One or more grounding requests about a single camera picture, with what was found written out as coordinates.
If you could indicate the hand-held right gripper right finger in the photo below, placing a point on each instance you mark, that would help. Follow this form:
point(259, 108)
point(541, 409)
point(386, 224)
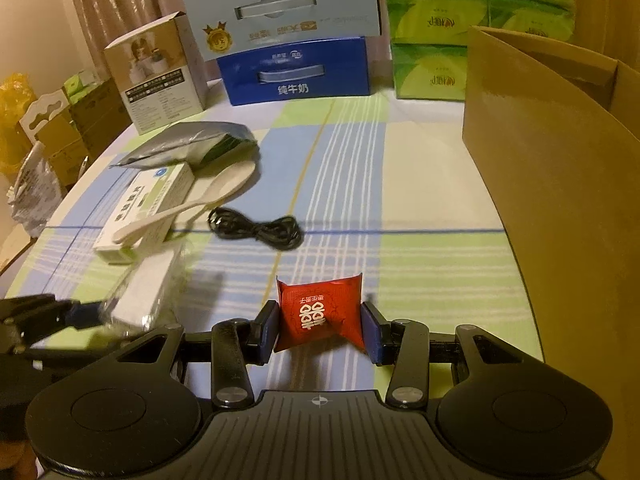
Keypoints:
point(372, 331)

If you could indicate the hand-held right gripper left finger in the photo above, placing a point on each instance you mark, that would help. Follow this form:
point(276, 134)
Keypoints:
point(268, 327)

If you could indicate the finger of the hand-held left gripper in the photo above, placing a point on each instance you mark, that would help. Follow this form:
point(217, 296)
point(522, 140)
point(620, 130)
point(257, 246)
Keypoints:
point(75, 355)
point(85, 314)

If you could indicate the red candy packet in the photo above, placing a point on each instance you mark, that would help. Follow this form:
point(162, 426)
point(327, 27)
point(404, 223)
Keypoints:
point(320, 310)

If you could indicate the clear plastic box blue label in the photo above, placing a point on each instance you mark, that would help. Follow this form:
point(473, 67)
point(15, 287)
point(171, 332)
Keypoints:
point(145, 290)

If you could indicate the white medicine box blue dot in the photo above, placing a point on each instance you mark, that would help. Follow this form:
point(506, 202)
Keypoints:
point(145, 190)

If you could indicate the beige plastic spoon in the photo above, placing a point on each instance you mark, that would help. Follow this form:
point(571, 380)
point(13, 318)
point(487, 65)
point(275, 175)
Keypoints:
point(225, 182)

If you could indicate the silver foil pouch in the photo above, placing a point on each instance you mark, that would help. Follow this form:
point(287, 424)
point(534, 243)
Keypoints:
point(185, 142)

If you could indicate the brown cardboard box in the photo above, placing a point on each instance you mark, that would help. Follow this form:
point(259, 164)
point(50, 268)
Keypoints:
point(550, 185)

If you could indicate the desktop with plaid tablecloth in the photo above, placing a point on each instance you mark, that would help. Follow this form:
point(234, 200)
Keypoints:
point(425, 260)

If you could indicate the flat cardboard sheet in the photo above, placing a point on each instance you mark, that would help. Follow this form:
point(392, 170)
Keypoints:
point(12, 250)

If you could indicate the white printed plastic bag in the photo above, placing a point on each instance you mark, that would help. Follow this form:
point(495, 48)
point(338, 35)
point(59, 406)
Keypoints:
point(35, 185)

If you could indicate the brown cardboard carton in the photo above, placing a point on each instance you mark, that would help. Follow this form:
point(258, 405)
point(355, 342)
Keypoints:
point(95, 120)

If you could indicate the white cardboard hanger package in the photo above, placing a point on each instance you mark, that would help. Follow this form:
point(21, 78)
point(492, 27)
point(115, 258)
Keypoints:
point(42, 110)

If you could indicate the yellow plastic bag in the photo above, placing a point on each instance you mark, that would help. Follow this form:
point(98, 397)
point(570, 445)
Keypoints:
point(15, 110)

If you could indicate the white appliance product box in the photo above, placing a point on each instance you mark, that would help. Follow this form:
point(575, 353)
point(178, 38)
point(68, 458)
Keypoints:
point(160, 105)

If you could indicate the small green tissue pack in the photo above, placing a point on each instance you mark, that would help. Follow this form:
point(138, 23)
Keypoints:
point(80, 85)

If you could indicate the dark blue milk carton box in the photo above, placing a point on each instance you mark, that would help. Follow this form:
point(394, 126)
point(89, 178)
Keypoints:
point(325, 80)

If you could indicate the light blue milk carton box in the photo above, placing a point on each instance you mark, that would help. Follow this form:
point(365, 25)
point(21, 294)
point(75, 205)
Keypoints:
point(300, 30)

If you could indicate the stack of green tissue packs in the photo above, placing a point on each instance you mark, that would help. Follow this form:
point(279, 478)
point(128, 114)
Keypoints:
point(430, 25)

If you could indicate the wooden door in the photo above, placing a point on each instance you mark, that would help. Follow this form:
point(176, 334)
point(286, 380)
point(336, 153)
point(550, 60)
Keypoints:
point(610, 10)

